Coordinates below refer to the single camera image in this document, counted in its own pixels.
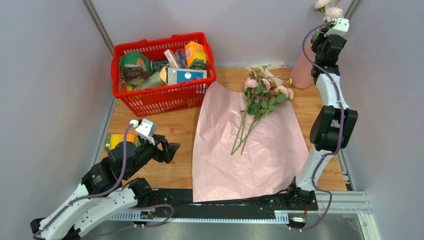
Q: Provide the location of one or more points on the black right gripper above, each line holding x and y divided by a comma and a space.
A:
320, 38

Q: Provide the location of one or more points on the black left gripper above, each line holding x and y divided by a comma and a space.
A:
169, 148

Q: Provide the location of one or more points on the pink flower stem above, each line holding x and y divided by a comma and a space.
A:
329, 8

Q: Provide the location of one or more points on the pink cylindrical vase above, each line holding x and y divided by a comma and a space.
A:
301, 73

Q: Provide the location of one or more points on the cream ribbon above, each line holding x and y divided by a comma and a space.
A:
273, 71

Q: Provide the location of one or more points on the purple flower bouquet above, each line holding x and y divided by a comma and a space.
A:
263, 93

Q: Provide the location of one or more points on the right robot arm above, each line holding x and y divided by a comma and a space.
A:
334, 124

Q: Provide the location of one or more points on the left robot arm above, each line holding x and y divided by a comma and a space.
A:
107, 189

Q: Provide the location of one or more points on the orange juice box on table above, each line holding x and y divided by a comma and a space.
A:
112, 140

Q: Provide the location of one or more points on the red plastic shopping basket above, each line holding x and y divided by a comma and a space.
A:
152, 101

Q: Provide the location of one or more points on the green bottle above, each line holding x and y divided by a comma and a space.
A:
153, 81

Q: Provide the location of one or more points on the blue white carton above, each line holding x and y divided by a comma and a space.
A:
176, 76

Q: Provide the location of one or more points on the pink wrapping paper sheet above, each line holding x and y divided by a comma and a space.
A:
275, 150

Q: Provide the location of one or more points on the dark patterned packet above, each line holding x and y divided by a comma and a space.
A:
157, 65

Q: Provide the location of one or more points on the brown snack bag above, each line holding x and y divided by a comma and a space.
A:
134, 74

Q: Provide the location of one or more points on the clear plastic package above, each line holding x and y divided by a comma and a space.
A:
181, 58

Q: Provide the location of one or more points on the pink white small box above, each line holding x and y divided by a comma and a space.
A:
172, 59

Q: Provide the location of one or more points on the green snack bag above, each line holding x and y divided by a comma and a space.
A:
135, 59

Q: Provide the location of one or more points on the orange box in basket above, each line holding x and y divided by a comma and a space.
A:
196, 56

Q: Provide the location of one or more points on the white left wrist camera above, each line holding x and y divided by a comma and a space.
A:
145, 129

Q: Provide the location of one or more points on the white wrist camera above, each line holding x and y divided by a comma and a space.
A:
145, 129
339, 27

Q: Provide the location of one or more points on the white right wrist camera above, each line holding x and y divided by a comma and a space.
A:
339, 27

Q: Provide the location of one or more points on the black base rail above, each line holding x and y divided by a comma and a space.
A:
273, 209

